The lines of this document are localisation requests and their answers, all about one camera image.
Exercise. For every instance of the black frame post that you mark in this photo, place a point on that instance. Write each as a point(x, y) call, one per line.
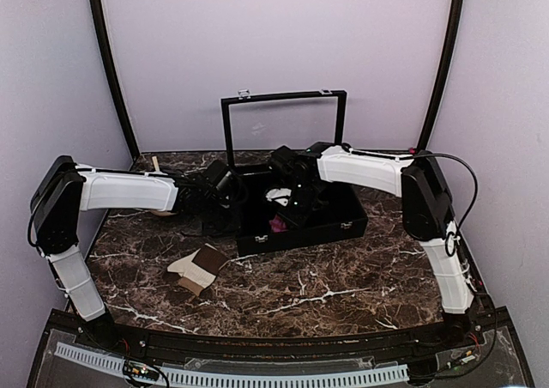
point(110, 70)
point(447, 52)

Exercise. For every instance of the beige ceramic saucer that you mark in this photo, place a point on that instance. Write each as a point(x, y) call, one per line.
point(163, 213)

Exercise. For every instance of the wooden stir stick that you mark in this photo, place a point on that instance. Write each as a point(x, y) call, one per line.
point(156, 164)

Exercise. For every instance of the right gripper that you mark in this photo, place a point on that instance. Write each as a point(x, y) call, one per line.
point(298, 221)

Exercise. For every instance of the right black frame post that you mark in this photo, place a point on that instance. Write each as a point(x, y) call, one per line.
point(447, 52)

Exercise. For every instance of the magenta purple sock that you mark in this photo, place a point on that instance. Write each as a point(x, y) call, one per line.
point(278, 225)

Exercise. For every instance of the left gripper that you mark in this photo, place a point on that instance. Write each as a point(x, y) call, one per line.
point(233, 229)

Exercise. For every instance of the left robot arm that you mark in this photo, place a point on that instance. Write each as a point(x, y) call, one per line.
point(214, 195)

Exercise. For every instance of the black display box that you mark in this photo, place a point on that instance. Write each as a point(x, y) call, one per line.
point(342, 215)

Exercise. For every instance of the white cable duct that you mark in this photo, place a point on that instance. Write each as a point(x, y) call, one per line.
point(213, 373)

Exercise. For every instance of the left black frame post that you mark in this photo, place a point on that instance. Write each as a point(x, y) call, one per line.
point(110, 70)

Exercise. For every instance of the black front rail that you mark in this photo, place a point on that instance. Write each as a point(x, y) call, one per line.
point(419, 344)

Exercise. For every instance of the green circuit board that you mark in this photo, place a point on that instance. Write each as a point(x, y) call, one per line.
point(140, 371)

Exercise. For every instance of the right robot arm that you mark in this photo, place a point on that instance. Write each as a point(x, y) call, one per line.
point(417, 179)

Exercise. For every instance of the cream brown sock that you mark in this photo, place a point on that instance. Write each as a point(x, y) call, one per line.
point(198, 270)

